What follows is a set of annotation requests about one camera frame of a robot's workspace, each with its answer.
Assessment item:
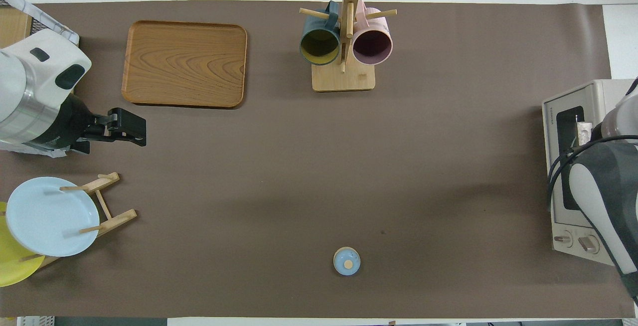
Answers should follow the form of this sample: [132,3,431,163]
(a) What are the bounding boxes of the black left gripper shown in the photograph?
[32,93,147,155]

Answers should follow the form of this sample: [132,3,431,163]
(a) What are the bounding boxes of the beige toaster oven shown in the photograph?
[542,79,638,267]

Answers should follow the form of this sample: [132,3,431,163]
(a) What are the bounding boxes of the wooden serving tray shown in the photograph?
[121,20,248,109]

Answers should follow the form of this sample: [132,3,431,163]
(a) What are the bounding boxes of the wooden plate rack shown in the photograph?
[20,171,138,269]

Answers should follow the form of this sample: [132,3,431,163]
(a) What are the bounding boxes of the light blue plate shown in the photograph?
[5,176,100,257]

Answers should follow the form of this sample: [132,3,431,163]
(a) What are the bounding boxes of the brown table mat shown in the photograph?
[0,0,636,319]

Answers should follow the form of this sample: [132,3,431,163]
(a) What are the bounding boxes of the yellow plate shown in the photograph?
[0,201,45,288]

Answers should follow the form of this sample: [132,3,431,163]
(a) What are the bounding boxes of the dark teal mug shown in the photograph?
[299,1,341,66]

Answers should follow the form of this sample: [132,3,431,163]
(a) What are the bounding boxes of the wooden mug rack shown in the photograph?
[299,0,398,92]

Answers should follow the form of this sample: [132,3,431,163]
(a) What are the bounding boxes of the pink mug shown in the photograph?
[352,0,394,66]

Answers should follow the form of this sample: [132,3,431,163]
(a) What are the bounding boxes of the black wire basket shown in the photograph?
[0,0,63,37]

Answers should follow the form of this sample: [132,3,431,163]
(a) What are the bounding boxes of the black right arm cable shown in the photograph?
[547,134,638,212]

